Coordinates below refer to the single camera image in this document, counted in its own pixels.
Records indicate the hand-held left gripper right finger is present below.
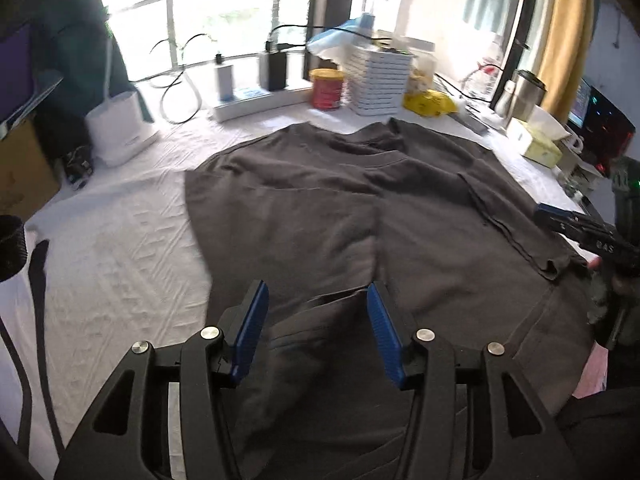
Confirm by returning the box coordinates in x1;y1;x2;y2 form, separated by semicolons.
366;281;583;480

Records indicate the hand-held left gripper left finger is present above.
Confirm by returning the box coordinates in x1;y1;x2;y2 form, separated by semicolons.
52;280;270;480

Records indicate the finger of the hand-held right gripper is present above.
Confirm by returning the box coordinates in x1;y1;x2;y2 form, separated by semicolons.
533;202;629;277

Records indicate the dark brown shirt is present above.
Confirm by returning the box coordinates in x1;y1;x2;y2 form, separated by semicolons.
184;117;598;480

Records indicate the computer monitor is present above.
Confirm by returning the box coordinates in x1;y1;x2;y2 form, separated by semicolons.
566;76;637;173

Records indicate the yellow green tissue box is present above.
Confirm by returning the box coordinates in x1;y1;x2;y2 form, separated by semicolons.
506;109;572;169

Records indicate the pink cloth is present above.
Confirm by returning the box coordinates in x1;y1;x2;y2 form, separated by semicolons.
574;342;610;402

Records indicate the steel thermos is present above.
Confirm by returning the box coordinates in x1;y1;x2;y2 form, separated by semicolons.
492;69;549;122

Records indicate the white textured tablecloth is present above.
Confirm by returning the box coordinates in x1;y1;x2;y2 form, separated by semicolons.
0;77;598;471

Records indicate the yellow curtain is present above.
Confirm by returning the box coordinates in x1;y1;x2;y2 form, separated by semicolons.
531;0;597;117

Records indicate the clear water bottle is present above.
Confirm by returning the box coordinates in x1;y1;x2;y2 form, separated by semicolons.
465;52;502;102

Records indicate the yellow packet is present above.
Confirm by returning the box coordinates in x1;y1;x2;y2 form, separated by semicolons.
403;88;459;117

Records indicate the person's dark clothing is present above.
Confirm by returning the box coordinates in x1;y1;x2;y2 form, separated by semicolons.
554;387;640;480

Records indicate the clear snack jar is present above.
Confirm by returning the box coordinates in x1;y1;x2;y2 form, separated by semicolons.
410;54;437;93

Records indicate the white power strip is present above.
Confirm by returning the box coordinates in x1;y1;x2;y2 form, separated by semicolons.
210;85;313;122

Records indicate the small black gadget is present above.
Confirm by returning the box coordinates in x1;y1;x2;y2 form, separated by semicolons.
62;144;97;192

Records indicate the white desk lamp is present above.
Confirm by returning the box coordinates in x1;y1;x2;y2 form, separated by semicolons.
85;7;161;168

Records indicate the hanging pale garment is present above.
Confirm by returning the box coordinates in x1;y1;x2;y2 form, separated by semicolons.
461;0;507;37

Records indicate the white charger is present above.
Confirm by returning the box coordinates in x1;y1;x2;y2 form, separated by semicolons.
215;62;237;103

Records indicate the white plastic basket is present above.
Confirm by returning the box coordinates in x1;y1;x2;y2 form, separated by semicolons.
345;44;414;117

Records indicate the red can yellow lid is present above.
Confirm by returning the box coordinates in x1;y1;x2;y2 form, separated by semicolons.
308;68;348;111

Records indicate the black mesh cylinder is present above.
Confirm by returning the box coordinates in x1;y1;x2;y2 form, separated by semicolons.
0;214;29;282

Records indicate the black charger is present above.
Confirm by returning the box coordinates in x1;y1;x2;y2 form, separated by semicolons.
259;50;289;92

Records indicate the cardboard box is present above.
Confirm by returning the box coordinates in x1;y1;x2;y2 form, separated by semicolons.
0;114;62;218

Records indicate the balcony railing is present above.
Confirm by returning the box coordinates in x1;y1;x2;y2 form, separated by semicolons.
106;0;392;70

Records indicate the teal curtain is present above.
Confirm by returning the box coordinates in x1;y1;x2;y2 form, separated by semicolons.
20;0;151;126

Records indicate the black strap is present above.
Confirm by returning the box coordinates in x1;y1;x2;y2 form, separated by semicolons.
0;239;68;466

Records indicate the black charging cable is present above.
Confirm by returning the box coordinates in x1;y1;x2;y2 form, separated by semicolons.
149;34;222;125
267;23;396;54

